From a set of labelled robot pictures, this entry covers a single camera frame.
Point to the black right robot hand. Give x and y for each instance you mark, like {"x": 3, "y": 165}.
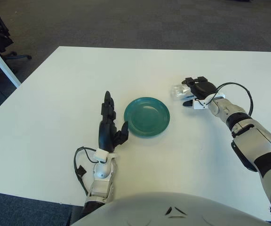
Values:
{"x": 202, "y": 90}

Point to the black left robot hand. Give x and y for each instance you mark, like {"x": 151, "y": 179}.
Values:
{"x": 106, "y": 134}

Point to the clear plastic bottle blue cap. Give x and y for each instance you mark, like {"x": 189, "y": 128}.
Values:
{"x": 177, "y": 91}

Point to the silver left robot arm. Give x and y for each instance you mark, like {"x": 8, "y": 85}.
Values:
{"x": 102, "y": 169}

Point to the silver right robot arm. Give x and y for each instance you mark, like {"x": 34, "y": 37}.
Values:
{"x": 250, "y": 131}

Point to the green round plate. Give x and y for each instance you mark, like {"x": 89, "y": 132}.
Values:
{"x": 147, "y": 117}

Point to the grey robot torso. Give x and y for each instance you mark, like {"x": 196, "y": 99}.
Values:
{"x": 149, "y": 212}

